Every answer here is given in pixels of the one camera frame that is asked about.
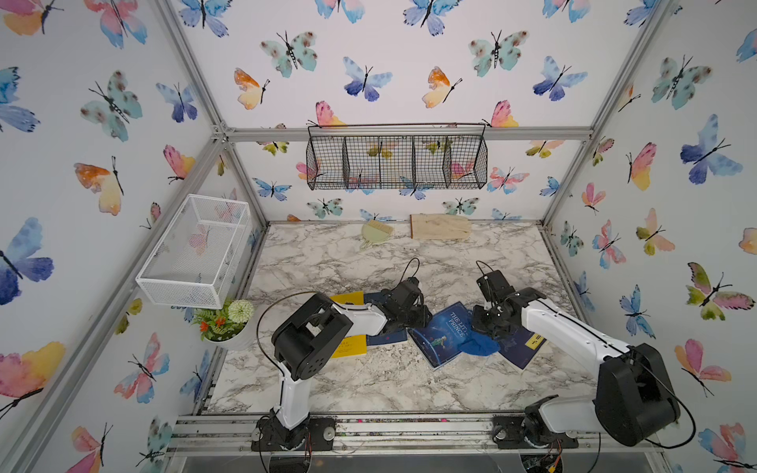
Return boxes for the blue Little Prince book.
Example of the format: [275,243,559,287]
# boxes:
[407,302,473,370]

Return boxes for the blue microfiber cloth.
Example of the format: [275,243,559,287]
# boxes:
[459,332,500,358]

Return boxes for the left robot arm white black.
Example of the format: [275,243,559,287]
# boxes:
[252,276,432,453]

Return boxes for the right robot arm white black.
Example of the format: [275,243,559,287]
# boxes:
[472,280,682,447]

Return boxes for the dark blue yellow-label book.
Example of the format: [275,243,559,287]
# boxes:
[364,293,408,347]

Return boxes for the navy yellow-label book right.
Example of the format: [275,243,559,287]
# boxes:
[498,327,546,372]

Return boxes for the yellow cover book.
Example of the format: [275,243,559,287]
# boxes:
[331,292,368,360]

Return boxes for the potted flowers white pot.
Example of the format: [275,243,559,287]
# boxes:
[192,299,255,351]

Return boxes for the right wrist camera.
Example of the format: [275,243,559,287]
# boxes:
[476,270,516,305]

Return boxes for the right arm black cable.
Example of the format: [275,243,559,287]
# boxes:
[474,259,698,473]

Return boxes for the black wire wall basket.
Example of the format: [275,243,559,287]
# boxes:
[301,123,489,191]

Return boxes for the white mesh wall basket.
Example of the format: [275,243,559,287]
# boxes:
[136,194,252,309]

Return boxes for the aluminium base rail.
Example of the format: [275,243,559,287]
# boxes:
[168,411,654,457]

